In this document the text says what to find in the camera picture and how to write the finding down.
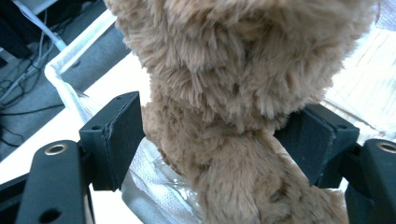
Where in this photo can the brown teddy bear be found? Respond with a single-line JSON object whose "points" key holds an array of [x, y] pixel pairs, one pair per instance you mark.
{"points": [[236, 93]]}

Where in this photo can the clear plastic bag white trim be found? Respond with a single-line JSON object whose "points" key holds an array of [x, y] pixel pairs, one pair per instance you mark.
{"points": [[63, 82]]}

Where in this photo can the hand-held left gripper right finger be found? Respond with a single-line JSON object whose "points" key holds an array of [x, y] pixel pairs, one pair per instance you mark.
{"points": [[317, 140]]}

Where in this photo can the white desk frame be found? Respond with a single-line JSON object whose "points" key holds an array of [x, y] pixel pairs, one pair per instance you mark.
{"points": [[43, 29]]}

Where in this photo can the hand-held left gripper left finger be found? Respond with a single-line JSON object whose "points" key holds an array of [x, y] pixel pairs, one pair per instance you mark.
{"points": [[121, 137]]}

